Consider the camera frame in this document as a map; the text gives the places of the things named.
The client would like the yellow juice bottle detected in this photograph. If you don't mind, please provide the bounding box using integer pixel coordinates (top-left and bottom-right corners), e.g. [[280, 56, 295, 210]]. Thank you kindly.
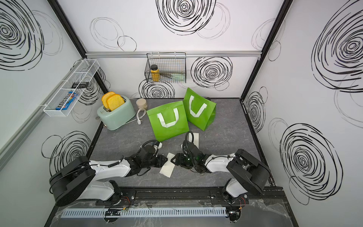
[[150, 64, 160, 82]]

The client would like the white wire wall shelf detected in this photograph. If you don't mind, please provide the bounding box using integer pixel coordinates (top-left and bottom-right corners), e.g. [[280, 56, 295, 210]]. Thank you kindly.
[[43, 59, 100, 117]]

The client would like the front yellow toast slice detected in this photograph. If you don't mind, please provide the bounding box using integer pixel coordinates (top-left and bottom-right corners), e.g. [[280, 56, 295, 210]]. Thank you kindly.
[[106, 94, 125, 111]]

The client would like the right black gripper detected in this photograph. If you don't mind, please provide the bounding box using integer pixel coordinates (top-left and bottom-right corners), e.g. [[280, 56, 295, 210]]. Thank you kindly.
[[171, 152, 198, 167]]

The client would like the blue candy packet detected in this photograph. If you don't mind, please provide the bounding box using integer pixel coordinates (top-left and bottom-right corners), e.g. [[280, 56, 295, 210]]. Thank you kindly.
[[56, 92, 78, 111]]

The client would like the white toaster power cord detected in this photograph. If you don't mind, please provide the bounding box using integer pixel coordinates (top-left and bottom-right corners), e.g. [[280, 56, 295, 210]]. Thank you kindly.
[[124, 107, 147, 125]]

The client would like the mint green toaster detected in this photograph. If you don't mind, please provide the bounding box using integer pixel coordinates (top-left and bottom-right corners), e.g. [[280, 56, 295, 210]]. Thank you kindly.
[[97, 96, 136, 131]]

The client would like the rear yellow toast slice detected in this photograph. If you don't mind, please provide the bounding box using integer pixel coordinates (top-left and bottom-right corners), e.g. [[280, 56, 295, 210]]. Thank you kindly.
[[102, 92, 115, 109]]

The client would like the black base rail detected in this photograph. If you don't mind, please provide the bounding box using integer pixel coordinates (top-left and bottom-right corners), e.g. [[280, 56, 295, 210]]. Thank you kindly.
[[58, 186, 287, 207]]

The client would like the black small box on shelf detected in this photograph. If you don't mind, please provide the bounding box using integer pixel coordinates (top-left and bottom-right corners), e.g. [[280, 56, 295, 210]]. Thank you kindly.
[[71, 82, 89, 89]]

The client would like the green bag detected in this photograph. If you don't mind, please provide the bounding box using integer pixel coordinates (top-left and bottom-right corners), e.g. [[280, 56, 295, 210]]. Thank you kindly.
[[183, 88, 216, 131], [147, 101, 189, 142]]

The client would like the white slotted cable duct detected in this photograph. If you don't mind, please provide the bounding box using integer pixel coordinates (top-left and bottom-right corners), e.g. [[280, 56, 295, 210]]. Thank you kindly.
[[60, 207, 228, 218]]

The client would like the black wire wall basket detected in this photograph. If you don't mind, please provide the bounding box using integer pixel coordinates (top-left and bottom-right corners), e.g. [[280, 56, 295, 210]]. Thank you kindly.
[[144, 52, 187, 83]]

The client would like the white paper receipt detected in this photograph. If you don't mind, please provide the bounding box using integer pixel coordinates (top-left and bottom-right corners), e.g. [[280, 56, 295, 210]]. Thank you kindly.
[[181, 132, 199, 148], [159, 153, 175, 178]]

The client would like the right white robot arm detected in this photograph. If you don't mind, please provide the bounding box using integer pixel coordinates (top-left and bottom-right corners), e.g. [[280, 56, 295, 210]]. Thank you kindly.
[[171, 141, 271, 204]]

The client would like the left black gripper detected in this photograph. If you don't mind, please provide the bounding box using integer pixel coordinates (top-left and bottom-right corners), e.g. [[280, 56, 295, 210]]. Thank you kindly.
[[142, 154, 170, 169]]

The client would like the yellow toast slice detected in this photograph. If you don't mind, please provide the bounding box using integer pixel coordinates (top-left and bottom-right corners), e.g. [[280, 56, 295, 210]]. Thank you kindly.
[[106, 94, 125, 111], [102, 92, 115, 109]]

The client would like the jar with beige lid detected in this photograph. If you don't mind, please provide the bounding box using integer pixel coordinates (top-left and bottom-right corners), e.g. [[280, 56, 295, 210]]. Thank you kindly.
[[136, 98, 148, 110]]

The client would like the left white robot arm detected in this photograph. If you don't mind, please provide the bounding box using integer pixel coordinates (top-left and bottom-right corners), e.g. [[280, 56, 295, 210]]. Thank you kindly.
[[49, 143, 168, 207]]

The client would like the green packet in basket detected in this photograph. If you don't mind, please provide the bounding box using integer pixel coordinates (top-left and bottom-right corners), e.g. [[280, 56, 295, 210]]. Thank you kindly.
[[171, 72, 186, 83]]

